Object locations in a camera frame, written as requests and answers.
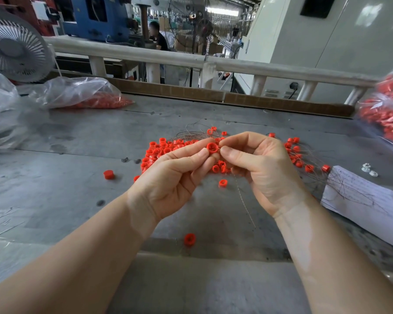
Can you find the person's right hand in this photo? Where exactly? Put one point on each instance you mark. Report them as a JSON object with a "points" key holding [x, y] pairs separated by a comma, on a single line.
{"points": [[265, 173]]}

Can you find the person's left hand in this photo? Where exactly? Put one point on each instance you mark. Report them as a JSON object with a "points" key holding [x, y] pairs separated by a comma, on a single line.
{"points": [[164, 186]]}

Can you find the pile of red plastic rings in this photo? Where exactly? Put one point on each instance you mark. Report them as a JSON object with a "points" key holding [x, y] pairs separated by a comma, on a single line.
{"points": [[158, 150]]}

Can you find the person's left forearm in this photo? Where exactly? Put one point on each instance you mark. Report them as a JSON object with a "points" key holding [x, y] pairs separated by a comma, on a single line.
{"points": [[62, 271]]}

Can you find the person's right forearm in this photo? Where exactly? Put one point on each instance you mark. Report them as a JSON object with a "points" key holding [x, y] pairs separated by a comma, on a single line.
{"points": [[344, 258]]}

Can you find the brown wooden board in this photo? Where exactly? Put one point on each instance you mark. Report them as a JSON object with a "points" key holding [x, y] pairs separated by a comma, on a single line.
{"points": [[188, 93]]}

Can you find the small clear plastic piece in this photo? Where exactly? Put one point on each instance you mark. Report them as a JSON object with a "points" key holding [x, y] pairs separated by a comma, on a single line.
{"points": [[373, 173], [366, 167]]}

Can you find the white paper sheet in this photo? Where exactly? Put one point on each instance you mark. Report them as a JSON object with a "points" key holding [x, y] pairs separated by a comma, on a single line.
{"points": [[367, 208]]}

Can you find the clear bag with red pieces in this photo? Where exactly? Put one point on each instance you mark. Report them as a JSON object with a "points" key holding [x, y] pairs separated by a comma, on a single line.
{"points": [[82, 92]]}

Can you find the white metal railing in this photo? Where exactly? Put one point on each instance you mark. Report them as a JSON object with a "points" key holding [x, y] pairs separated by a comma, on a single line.
{"points": [[157, 56]]}

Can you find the large clear bag red pieces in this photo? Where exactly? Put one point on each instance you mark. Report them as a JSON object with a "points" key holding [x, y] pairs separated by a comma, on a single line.
{"points": [[386, 111]]}

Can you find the large grey machine cabinet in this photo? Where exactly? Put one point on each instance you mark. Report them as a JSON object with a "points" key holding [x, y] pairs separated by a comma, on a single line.
{"points": [[361, 37]]}

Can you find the blue industrial machine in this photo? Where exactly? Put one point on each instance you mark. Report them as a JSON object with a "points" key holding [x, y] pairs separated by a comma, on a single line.
{"points": [[106, 19]]}

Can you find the crumpled clear plastic bag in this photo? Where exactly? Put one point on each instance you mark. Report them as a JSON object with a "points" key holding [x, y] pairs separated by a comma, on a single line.
{"points": [[0, 113]]}

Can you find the white desk fan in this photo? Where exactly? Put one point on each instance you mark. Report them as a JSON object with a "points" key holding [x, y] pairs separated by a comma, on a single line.
{"points": [[16, 45]]}

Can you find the red industrial machine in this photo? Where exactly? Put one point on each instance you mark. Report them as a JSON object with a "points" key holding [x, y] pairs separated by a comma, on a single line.
{"points": [[14, 6]]}

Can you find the black pedestal fan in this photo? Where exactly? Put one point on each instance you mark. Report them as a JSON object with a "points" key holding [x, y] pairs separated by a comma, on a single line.
{"points": [[204, 28]]}

